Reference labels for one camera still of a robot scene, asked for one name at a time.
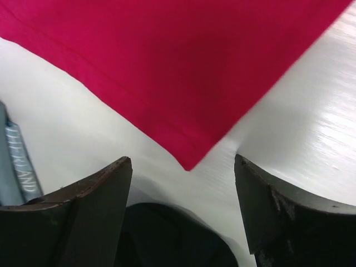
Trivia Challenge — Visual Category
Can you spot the black t shirt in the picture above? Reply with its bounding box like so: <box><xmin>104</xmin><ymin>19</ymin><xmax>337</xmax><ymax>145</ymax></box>
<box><xmin>114</xmin><ymin>203</ymin><xmax>238</xmax><ymax>267</ymax></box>

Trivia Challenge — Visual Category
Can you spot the red t shirt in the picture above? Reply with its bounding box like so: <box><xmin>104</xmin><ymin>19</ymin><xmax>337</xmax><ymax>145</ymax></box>
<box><xmin>1</xmin><ymin>1</ymin><xmax>350</xmax><ymax>170</ymax></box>

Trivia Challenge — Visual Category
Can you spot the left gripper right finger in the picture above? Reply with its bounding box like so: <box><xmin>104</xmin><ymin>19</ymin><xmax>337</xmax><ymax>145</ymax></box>
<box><xmin>234</xmin><ymin>155</ymin><xmax>355</xmax><ymax>267</ymax></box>

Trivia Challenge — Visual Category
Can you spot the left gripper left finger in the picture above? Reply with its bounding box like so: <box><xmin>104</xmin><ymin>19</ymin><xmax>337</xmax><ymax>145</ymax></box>
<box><xmin>1</xmin><ymin>157</ymin><xmax>132</xmax><ymax>266</ymax></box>

